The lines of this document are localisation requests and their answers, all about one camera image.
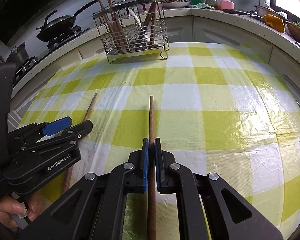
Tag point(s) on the black wok with lid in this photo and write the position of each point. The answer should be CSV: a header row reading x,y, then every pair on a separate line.
x,y
60,25

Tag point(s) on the black gas stove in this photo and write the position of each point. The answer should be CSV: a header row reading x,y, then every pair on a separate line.
x,y
53,45

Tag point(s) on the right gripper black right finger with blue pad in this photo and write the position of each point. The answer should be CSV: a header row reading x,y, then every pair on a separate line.
x,y
209,207

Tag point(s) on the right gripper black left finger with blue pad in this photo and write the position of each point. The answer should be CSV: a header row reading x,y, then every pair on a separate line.
x,y
94,207

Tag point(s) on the green white checkered tablecloth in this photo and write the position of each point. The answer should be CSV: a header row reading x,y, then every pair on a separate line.
x,y
218,109

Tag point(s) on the black handled knife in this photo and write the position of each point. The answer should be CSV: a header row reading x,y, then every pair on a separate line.
x,y
237,12

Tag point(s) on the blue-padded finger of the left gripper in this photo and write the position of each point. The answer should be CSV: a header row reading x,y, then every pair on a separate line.
x,y
56,126

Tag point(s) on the teal dish cloth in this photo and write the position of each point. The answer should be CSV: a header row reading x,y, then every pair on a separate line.
x,y
202,6

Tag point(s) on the white ceramic spoon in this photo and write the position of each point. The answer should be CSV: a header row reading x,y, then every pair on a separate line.
x,y
137,34

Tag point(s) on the pink plastic cup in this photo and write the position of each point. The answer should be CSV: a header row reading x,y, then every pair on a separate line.
x,y
226,4

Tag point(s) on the person's left hand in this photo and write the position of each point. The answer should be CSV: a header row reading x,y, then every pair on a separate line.
x,y
9,206

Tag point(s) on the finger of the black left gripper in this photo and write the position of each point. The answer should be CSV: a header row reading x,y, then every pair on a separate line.
x,y
78,131

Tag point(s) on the steel wire utensil caddy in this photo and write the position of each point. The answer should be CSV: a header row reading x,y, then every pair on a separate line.
x,y
140,7

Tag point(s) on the plate of chopsticks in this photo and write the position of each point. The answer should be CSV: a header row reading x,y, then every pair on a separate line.
x,y
176,5

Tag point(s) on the orange sponge cloth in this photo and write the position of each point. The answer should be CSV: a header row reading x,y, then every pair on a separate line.
x,y
274,22

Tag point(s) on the steel mixing bowl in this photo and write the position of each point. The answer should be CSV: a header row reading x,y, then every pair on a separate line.
x,y
261,11

